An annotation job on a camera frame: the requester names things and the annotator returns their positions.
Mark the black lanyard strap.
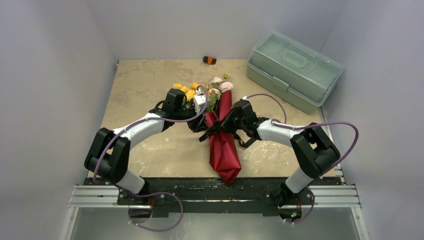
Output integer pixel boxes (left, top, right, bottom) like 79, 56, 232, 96
198, 114, 258, 149

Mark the green plastic toolbox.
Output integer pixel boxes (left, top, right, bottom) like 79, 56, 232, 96
246, 30, 345, 114

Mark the dark red wrapping paper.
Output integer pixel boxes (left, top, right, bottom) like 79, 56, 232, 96
205, 90, 242, 186

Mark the peach fake rose stem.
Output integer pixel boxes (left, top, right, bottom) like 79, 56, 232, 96
206, 83, 222, 113

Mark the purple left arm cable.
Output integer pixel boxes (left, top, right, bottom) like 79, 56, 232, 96
92, 85, 211, 233

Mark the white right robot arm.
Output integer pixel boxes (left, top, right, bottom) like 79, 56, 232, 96
218, 99, 341, 206

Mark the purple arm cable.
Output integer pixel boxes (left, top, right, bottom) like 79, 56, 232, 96
92, 85, 211, 233
243, 93, 360, 226

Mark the yellow fake flower stem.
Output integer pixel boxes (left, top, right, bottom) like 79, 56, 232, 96
172, 82, 199, 108

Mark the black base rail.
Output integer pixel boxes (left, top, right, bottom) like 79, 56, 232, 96
83, 177, 341, 220

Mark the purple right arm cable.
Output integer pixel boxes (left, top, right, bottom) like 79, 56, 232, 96
243, 93, 360, 226

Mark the pink fake rose stem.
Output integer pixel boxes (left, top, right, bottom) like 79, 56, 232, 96
210, 73, 234, 94

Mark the aluminium frame rail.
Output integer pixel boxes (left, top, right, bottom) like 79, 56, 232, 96
61, 166, 369, 240

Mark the small orange black object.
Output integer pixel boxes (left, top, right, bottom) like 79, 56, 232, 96
202, 56, 217, 65

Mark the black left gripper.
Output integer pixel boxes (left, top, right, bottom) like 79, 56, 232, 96
173, 101, 209, 132

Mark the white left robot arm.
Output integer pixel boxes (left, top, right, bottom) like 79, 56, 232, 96
83, 86, 210, 205

